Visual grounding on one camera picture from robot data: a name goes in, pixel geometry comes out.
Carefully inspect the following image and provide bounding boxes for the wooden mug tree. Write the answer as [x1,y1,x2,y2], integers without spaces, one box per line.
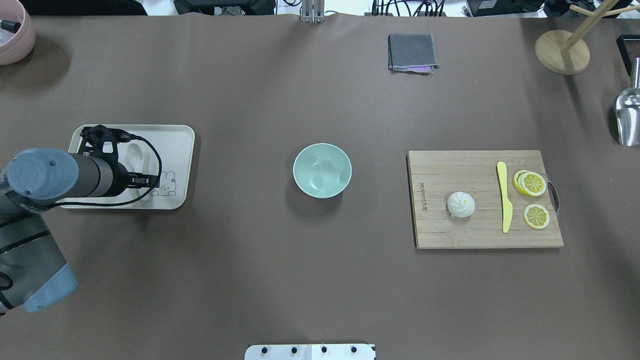
[534,0,640,76]

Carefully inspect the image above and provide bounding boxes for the white steamed bun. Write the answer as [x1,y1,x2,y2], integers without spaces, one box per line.
[446,191,476,218]

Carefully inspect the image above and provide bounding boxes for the white ceramic spoon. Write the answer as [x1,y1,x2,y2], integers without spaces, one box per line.
[126,141,151,174]

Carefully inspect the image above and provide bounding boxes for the folded grey cloth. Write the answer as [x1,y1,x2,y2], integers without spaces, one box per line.
[387,33,441,75]

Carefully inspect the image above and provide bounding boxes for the cream rectangular tray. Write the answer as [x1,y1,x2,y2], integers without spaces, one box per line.
[57,124,196,210]

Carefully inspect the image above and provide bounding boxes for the pink bowl with ice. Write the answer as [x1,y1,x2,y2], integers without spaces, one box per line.
[0,0,36,66]

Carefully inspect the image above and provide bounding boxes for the bamboo cutting board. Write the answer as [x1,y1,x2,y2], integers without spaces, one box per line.
[407,150,563,249]

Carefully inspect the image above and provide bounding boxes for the front lemon slice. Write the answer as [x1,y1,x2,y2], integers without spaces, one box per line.
[523,203,551,230]

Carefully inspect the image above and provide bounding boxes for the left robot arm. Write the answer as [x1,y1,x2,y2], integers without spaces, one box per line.
[0,148,159,315]

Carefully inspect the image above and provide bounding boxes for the metal scoop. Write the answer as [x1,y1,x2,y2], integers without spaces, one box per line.
[615,58,640,147]

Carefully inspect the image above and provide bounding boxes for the mint green bowl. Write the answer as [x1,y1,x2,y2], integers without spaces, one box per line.
[292,143,353,199]

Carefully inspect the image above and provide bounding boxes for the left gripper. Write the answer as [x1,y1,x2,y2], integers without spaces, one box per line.
[127,172,152,189]

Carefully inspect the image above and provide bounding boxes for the aluminium frame post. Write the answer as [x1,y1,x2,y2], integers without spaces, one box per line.
[300,0,326,24]

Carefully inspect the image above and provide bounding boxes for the yellow plastic knife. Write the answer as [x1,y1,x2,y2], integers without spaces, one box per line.
[496,161,514,234]

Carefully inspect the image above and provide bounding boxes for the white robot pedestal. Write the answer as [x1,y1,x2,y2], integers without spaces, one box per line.
[244,342,377,360]

